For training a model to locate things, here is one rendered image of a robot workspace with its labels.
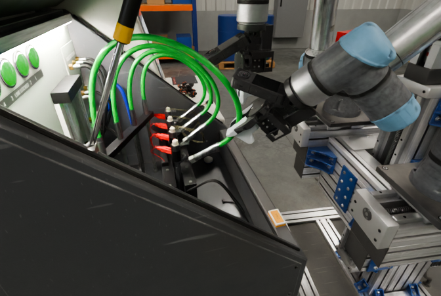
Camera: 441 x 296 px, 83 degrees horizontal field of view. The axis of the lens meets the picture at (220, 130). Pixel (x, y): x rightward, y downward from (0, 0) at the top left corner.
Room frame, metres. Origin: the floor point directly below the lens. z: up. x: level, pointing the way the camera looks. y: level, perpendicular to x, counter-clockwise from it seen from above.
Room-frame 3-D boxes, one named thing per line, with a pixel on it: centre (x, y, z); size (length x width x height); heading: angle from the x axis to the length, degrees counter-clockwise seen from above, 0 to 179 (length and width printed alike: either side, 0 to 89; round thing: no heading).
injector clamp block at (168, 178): (0.74, 0.17, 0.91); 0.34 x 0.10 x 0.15; 15
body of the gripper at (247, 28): (0.66, -0.08, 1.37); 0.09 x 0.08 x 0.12; 105
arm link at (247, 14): (0.67, -0.08, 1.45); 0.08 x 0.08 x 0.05
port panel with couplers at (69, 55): (0.79, 0.45, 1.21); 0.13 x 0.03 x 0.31; 15
